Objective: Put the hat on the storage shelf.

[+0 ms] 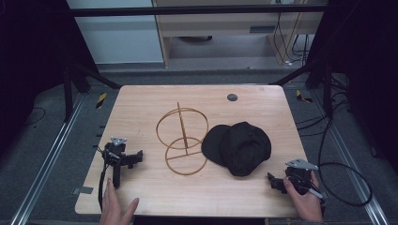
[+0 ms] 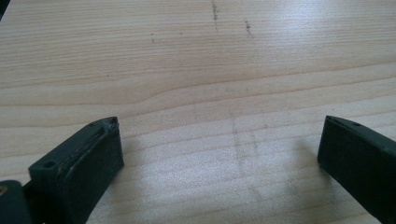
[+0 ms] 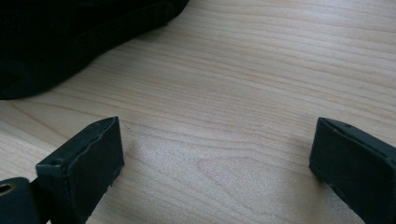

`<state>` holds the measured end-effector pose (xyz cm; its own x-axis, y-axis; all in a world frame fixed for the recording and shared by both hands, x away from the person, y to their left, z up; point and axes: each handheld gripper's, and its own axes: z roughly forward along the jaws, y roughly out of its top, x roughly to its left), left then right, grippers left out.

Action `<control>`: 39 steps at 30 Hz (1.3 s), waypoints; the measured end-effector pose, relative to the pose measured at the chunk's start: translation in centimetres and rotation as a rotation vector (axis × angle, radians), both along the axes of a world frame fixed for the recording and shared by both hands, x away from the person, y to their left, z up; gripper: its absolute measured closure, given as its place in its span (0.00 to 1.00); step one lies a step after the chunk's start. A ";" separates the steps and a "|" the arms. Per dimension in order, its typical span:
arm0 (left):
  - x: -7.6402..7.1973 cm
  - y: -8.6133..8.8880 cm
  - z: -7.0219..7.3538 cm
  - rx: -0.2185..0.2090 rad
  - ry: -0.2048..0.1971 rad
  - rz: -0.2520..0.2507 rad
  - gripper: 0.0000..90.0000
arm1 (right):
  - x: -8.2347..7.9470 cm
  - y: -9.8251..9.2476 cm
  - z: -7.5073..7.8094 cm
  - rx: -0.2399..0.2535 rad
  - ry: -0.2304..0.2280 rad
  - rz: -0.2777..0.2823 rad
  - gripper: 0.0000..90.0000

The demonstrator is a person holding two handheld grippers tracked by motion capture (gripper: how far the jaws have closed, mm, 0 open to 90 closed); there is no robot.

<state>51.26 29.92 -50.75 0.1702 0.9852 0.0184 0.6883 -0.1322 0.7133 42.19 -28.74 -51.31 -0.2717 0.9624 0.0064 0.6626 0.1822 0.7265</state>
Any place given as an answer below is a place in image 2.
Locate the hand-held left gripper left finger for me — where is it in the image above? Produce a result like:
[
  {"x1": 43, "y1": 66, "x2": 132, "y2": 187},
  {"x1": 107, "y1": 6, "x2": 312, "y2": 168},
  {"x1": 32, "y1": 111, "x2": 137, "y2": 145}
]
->
[{"x1": 22, "y1": 116, "x2": 125, "y2": 224}]

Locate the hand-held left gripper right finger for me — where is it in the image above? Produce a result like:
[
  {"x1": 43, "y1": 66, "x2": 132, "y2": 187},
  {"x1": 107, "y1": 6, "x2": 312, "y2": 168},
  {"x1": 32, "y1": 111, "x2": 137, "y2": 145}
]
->
[{"x1": 317, "y1": 115, "x2": 396, "y2": 224}]

